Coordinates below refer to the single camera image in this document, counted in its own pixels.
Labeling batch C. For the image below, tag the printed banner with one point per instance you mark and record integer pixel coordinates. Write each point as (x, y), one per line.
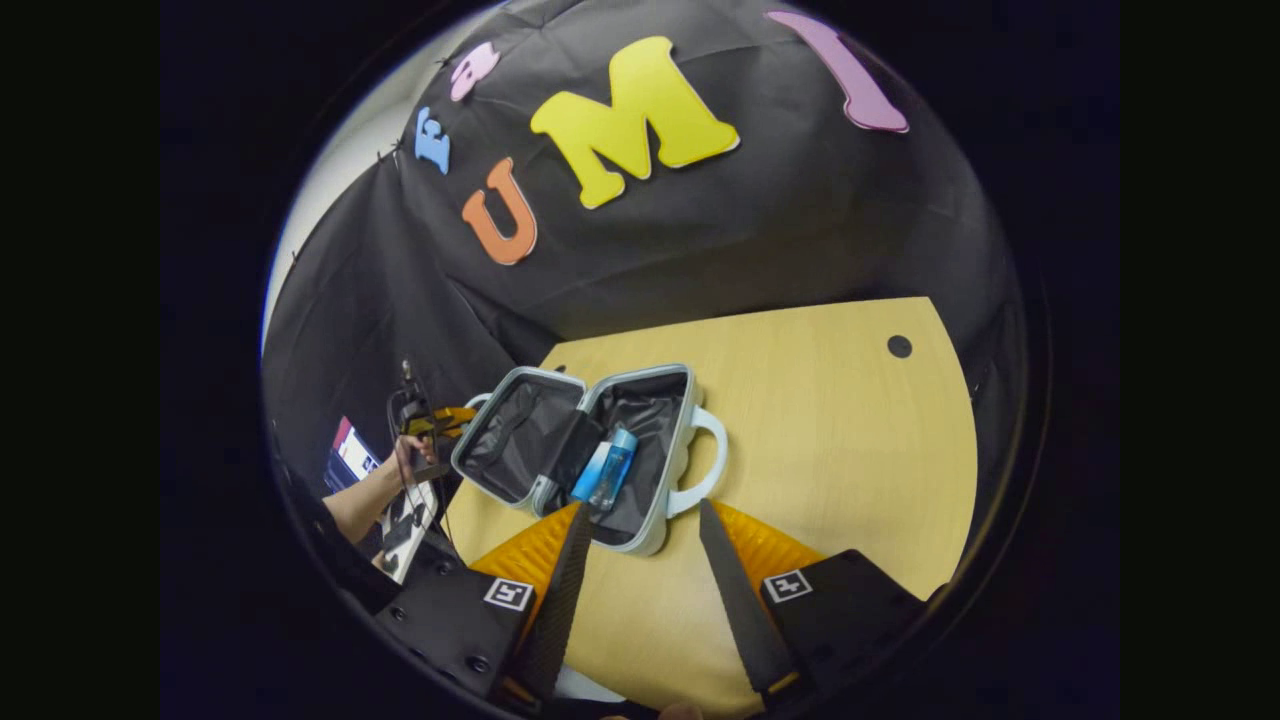
(352, 455)

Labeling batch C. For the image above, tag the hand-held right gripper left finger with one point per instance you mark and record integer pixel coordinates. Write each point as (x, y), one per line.
(560, 600)

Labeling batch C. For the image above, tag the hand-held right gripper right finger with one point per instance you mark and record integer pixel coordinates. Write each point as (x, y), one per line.
(740, 600)

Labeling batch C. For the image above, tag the blue bottle with pale cap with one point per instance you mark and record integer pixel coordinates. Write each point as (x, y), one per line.
(617, 465)

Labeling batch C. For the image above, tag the white side table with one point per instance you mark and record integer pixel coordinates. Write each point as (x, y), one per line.
(412, 525)

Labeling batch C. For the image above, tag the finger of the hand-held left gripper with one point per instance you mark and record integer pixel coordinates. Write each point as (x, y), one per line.
(455, 420)

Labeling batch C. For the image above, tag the blue skin care tube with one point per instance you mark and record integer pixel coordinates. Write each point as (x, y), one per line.
(590, 475)

